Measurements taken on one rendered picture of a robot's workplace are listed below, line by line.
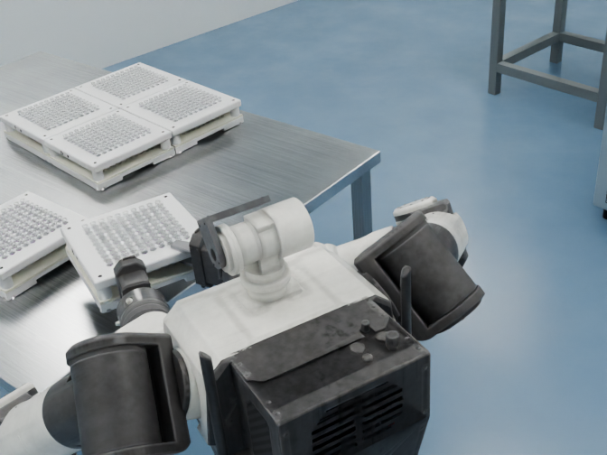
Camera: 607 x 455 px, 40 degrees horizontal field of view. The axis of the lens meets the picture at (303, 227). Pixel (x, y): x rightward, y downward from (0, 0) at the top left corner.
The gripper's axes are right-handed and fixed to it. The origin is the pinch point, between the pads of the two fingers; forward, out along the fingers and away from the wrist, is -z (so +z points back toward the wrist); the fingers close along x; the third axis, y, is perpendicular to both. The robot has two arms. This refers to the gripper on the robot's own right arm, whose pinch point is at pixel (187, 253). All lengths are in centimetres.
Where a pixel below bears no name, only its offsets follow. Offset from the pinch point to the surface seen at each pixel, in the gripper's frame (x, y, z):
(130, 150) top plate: 6, 40, -47
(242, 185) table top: 13, 45, -18
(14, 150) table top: 13, 38, -89
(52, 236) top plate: 5.9, 0.9, -37.7
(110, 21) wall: 72, 278, -269
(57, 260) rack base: 10.5, -1.2, -35.9
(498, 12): 55, 307, -32
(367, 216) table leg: 32, 70, 4
